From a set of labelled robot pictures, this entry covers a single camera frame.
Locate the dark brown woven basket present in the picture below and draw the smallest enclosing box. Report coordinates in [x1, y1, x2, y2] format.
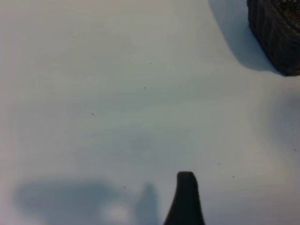
[247, 0, 300, 77]

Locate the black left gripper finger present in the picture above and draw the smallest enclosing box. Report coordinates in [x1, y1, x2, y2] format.
[163, 171, 206, 225]

